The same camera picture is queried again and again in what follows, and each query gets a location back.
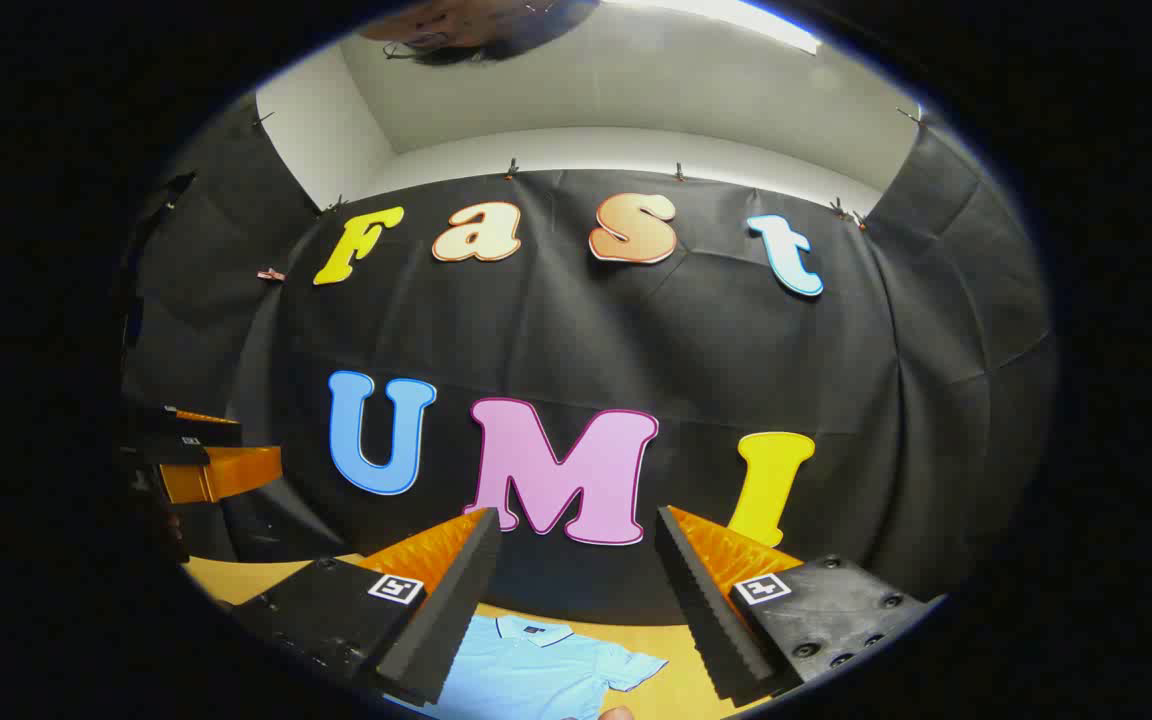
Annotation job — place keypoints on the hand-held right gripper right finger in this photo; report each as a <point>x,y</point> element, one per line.
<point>706,610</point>

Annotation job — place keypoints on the black backdrop cloth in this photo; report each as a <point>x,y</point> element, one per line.
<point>556,330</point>

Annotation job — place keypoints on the person's head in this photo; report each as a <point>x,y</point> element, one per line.
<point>466,25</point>

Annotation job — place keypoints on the light blue T-shirt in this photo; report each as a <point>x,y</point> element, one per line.
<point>536,670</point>

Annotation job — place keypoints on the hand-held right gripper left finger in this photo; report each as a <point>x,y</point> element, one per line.
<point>446,620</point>

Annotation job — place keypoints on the person's eyeglasses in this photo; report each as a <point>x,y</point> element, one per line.
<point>416,44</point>

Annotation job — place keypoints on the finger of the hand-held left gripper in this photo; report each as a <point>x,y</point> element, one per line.
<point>226,475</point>
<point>196,428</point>

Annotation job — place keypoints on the pink cloth clip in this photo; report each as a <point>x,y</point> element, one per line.
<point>271,273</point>

